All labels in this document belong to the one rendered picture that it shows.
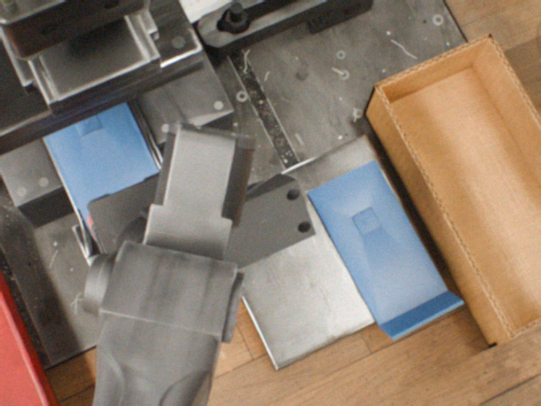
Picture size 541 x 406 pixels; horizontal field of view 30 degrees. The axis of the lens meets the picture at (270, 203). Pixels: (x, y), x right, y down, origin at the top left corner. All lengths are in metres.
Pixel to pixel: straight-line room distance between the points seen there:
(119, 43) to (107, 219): 0.13
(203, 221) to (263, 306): 0.30
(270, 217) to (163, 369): 0.21
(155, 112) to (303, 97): 0.16
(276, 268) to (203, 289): 0.35
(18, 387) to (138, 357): 0.39
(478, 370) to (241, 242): 0.32
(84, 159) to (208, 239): 0.27
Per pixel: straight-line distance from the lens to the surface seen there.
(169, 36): 0.73
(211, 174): 0.61
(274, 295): 0.90
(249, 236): 0.70
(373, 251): 0.91
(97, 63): 0.68
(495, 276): 0.95
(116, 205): 0.73
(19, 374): 0.92
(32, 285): 0.93
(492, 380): 0.94
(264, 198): 0.70
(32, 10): 0.59
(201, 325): 0.54
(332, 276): 0.90
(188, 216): 0.61
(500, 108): 0.98
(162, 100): 0.87
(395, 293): 0.90
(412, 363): 0.92
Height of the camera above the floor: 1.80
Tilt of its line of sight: 75 degrees down
